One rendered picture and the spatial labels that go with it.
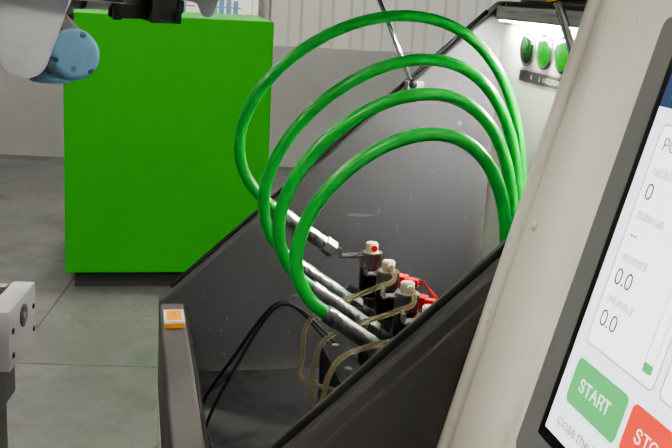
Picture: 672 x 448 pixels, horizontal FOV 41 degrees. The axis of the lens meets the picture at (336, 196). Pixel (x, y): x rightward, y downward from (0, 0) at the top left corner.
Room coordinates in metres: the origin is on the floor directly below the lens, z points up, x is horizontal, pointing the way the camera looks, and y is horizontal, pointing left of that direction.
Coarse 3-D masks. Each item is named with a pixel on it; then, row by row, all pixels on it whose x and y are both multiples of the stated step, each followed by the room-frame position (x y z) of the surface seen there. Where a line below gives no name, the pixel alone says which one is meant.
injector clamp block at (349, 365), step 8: (328, 344) 1.16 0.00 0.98; (336, 344) 1.15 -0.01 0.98; (344, 344) 1.16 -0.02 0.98; (320, 352) 1.16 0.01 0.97; (328, 352) 1.13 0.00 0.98; (336, 352) 1.13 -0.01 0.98; (344, 352) 1.13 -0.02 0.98; (320, 360) 1.16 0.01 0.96; (328, 360) 1.11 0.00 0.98; (344, 360) 1.11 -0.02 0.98; (352, 360) 1.11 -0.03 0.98; (320, 368) 1.15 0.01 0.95; (328, 368) 1.11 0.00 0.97; (336, 368) 1.08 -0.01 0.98; (344, 368) 1.08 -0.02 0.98; (352, 368) 1.08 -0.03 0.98; (320, 376) 1.15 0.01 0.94; (336, 376) 1.06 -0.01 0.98; (344, 376) 1.06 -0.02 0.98; (336, 384) 1.06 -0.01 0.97; (320, 392) 1.15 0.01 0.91; (328, 392) 1.10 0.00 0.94
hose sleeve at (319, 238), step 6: (288, 210) 1.10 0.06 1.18; (288, 216) 1.09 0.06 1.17; (294, 216) 1.10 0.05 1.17; (288, 222) 1.09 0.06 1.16; (294, 222) 1.09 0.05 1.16; (294, 228) 1.10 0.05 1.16; (312, 228) 1.10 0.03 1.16; (312, 234) 1.10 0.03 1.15; (318, 234) 1.10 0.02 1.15; (312, 240) 1.10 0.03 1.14; (318, 240) 1.10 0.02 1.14; (324, 240) 1.10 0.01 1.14; (318, 246) 1.10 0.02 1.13
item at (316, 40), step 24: (336, 24) 1.11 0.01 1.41; (360, 24) 1.11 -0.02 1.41; (432, 24) 1.14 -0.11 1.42; (456, 24) 1.14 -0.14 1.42; (312, 48) 1.10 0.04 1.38; (480, 48) 1.15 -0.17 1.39; (504, 72) 1.15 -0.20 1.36; (504, 96) 1.16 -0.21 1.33; (240, 120) 1.08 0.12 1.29; (240, 144) 1.08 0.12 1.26; (240, 168) 1.08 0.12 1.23
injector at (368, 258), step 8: (368, 256) 1.11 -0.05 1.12; (376, 256) 1.11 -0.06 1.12; (360, 264) 1.12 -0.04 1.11; (368, 264) 1.11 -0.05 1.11; (376, 264) 1.11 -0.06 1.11; (360, 272) 1.12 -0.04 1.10; (360, 280) 1.12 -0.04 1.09; (368, 280) 1.11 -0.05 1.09; (352, 288) 1.11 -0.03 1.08; (360, 288) 1.12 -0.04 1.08; (368, 296) 1.11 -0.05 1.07; (368, 304) 1.11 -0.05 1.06; (360, 352) 1.12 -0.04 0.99; (360, 360) 1.12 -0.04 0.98
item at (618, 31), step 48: (624, 0) 0.73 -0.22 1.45; (576, 48) 0.79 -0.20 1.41; (624, 48) 0.71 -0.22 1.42; (576, 96) 0.75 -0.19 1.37; (624, 96) 0.68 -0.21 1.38; (576, 144) 0.73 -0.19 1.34; (528, 192) 0.78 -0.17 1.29; (576, 192) 0.70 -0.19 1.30; (528, 240) 0.74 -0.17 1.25; (576, 240) 0.67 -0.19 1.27; (528, 288) 0.72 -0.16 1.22; (480, 336) 0.77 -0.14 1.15; (528, 336) 0.69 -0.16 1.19; (480, 384) 0.73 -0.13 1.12; (528, 384) 0.66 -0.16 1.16; (480, 432) 0.71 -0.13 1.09
